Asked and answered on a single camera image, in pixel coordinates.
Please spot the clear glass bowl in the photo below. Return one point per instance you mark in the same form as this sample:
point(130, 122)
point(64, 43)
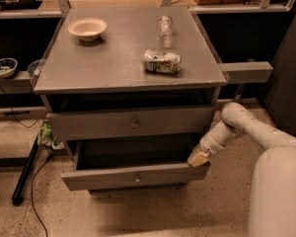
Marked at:
point(35, 68)

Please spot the grey left counter shelf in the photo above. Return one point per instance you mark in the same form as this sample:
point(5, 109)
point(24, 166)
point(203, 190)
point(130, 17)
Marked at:
point(19, 83)

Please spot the black pole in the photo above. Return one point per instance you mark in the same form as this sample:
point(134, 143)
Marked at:
point(17, 197)

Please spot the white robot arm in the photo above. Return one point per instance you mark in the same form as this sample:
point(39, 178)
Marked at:
point(273, 191)

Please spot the beige bowl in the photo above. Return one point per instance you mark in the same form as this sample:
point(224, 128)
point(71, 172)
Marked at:
point(87, 29)

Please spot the clear plastic bottle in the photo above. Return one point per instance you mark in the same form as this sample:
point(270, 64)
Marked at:
point(165, 31)

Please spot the blue patterned bowl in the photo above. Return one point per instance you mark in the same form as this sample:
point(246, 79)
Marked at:
point(7, 67)

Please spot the green white bag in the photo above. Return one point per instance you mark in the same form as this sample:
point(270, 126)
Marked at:
point(47, 138)

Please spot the grey side shelf block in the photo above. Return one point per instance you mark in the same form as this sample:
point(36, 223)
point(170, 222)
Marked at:
point(246, 72)

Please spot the grey top drawer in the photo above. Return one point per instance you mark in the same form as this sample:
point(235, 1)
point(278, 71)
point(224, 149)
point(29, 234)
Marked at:
point(130, 122)

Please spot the crushed green white can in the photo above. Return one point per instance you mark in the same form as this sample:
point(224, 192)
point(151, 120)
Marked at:
point(161, 61)

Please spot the grey drawer cabinet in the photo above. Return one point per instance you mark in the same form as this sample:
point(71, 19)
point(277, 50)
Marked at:
point(107, 73)

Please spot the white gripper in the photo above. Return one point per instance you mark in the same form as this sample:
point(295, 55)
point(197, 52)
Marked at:
point(209, 144)

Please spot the grey drawer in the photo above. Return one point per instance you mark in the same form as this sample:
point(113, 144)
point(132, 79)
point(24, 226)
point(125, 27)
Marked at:
point(130, 122)
point(131, 162)

